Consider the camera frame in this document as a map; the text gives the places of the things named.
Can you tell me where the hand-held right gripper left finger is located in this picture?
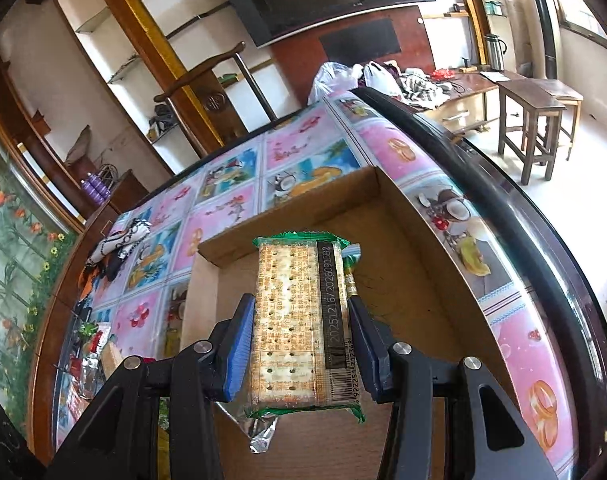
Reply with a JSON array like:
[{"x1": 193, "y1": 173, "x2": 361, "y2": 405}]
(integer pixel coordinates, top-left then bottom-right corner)
[{"x1": 44, "y1": 292, "x2": 257, "y2": 480}]

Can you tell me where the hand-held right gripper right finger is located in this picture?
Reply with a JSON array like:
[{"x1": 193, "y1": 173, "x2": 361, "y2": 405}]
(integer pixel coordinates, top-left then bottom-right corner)
[{"x1": 350, "y1": 297, "x2": 559, "y2": 480}]

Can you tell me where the green cracker packet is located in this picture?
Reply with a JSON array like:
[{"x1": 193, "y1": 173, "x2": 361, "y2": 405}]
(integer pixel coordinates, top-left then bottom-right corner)
[{"x1": 246, "y1": 230, "x2": 367, "y2": 423}]

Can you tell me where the silver foil packet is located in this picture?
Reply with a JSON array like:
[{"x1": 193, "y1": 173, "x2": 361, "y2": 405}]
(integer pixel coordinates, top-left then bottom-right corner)
[{"x1": 228, "y1": 402, "x2": 282, "y2": 455}]

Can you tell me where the cardboard box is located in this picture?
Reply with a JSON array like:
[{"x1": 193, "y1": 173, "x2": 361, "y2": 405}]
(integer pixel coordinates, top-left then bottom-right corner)
[{"x1": 181, "y1": 165, "x2": 501, "y2": 480}]

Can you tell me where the printed fruit tablecloth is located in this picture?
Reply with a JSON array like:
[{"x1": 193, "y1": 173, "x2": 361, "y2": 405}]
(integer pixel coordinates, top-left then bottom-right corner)
[{"x1": 54, "y1": 92, "x2": 579, "y2": 466}]

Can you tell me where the small red snack packet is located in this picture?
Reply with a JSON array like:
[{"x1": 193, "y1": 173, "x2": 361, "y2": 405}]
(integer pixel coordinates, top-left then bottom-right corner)
[{"x1": 86, "y1": 332, "x2": 109, "y2": 361}]

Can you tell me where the black white patterned cloth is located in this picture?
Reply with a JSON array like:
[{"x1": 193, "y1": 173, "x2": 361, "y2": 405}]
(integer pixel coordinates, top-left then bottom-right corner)
[{"x1": 86, "y1": 220, "x2": 152, "y2": 266}]

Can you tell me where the orange black cloth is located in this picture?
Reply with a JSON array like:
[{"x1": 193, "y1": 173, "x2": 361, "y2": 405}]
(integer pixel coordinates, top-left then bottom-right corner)
[{"x1": 78, "y1": 252, "x2": 129, "y2": 306}]

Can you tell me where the brown side cabinet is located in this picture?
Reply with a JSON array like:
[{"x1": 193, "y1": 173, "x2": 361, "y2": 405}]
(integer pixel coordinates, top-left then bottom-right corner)
[{"x1": 84, "y1": 170, "x2": 149, "y2": 221}]

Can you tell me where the round dark table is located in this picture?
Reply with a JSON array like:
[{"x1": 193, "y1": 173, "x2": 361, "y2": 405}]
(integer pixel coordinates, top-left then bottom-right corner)
[{"x1": 26, "y1": 85, "x2": 607, "y2": 480}]

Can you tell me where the black white bundle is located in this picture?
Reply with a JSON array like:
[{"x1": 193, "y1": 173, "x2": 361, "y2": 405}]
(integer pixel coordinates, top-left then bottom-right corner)
[{"x1": 148, "y1": 104, "x2": 179, "y2": 141}]

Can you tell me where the wooden chair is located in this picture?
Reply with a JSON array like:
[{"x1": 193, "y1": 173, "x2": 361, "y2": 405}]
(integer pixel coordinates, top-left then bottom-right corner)
[{"x1": 154, "y1": 42, "x2": 279, "y2": 158}]

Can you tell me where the brown hanging bag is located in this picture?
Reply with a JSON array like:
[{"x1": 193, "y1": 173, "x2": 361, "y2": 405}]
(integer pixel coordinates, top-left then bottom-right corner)
[{"x1": 66, "y1": 125, "x2": 92, "y2": 161}]

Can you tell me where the striped cloth pile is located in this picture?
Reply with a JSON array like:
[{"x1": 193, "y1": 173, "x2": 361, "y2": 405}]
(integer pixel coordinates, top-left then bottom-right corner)
[{"x1": 398, "y1": 67, "x2": 449, "y2": 106}]

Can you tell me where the white plastic bag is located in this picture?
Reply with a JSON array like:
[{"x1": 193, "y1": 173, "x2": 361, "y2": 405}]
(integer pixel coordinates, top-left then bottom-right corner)
[
  {"x1": 307, "y1": 61, "x2": 364, "y2": 106},
  {"x1": 363, "y1": 61, "x2": 401, "y2": 96}
]

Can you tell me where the dark wooden stool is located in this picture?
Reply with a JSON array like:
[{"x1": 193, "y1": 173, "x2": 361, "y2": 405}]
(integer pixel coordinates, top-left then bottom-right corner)
[{"x1": 496, "y1": 80, "x2": 567, "y2": 186}]

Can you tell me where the metal kettle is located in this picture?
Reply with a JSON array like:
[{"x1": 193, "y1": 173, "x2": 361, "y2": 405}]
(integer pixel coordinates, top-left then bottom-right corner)
[{"x1": 483, "y1": 34, "x2": 508, "y2": 72}]

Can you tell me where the light wooden stool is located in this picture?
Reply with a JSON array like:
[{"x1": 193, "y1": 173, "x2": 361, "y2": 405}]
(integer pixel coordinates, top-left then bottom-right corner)
[{"x1": 533, "y1": 77, "x2": 584, "y2": 161}]

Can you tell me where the black stove pipe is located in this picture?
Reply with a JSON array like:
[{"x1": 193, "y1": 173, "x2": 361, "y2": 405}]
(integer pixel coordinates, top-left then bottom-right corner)
[{"x1": 526, "y1": 0, "x2": 559, "y2": 81}]

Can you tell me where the flower wall poster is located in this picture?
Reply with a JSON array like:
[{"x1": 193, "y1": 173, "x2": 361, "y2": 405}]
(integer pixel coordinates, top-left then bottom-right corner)
[{"x1": 0, "y1": 125, "x2": 79, "y2": 411}]

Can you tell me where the dark wall panel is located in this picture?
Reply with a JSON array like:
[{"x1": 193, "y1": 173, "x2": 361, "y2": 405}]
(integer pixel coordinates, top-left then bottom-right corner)
[{"x1": 318, "y1": 17, "x2": 401, "y2": 63}]

